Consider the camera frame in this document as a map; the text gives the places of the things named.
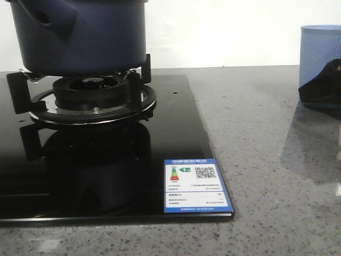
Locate dark blue cooking pot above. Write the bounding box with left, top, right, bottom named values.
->
left=9, top=1, right=146, bottom=77

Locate black pot support grate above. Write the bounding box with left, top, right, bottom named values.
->
left=6, top=54, right=156, bottom=126

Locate blue energy label sticker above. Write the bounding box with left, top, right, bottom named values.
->
left=164, top=159, right=234, bottom=214

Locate black glass gas stove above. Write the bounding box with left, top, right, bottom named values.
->
left=1, top=74, right=235, bottom=226

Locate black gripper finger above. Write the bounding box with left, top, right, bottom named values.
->
left=298, top=59, right=340, bottom=108

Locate light blue ribbed cup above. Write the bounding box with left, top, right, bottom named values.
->
left=298, top=25, right=340, bottom=89

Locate black gas burner head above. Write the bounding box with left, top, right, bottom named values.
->
left=53, top=77, right=129, bottom=110

